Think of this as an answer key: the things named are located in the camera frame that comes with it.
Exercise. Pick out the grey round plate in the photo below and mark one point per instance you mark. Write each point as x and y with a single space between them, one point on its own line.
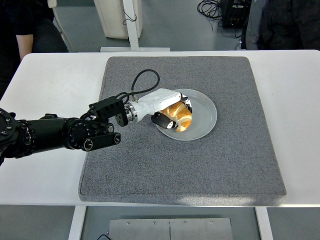
202 112

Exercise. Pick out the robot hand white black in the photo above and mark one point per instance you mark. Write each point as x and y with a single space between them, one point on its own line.
157 100

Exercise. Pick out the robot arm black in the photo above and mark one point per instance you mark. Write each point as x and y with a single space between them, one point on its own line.
50 132

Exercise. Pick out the grey metal plate with screws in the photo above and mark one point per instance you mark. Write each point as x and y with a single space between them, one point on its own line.
170 228

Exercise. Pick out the white table stand leg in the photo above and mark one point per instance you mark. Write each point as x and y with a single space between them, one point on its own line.
132 25

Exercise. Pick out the white cabinet box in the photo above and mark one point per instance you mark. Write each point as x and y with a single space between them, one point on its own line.
110 12

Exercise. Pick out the white chair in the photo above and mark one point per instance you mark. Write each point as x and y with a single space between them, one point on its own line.
61 25

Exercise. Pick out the croissant bread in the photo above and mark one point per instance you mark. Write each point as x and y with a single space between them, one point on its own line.
182 117

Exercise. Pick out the black equipment box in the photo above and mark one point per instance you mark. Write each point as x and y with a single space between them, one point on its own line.
235 13

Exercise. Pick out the grey speckled mat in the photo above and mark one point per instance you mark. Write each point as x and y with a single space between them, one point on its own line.
175 170

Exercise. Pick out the person in dark clothing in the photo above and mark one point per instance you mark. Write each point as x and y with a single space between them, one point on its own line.
282 25
22 20

